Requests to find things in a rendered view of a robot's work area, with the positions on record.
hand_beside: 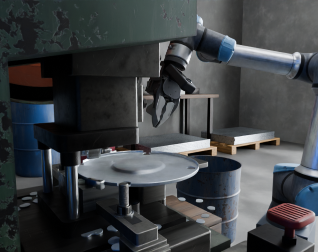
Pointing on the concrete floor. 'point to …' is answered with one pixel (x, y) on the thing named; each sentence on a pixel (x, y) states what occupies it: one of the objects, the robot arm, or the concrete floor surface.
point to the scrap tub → (215, 190)
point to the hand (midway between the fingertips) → (157, 123)
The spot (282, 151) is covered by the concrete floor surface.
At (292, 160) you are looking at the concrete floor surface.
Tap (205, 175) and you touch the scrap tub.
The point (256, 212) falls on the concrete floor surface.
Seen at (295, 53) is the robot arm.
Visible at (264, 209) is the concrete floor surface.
